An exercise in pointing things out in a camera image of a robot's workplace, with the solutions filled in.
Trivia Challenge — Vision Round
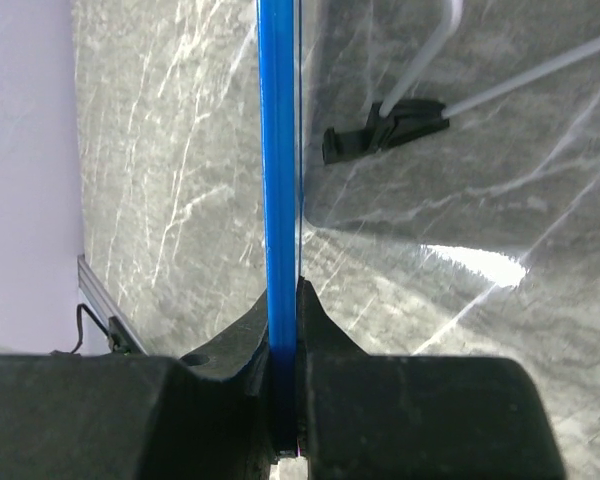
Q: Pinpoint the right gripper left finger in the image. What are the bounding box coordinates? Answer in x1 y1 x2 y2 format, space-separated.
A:
0 299 273 479

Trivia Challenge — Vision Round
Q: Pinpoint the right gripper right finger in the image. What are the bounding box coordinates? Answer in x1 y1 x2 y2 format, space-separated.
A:
297 280 565 479

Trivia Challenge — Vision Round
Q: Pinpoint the blue framed whiteboard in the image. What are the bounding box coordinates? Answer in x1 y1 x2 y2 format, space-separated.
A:
256 1 301 457

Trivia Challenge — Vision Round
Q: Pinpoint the aluminium front rail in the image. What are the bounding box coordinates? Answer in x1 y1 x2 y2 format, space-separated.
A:
77 255 148 355

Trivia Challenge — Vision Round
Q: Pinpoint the black wire whiteboard stand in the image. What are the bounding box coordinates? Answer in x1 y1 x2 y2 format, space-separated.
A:
322 1 600 165

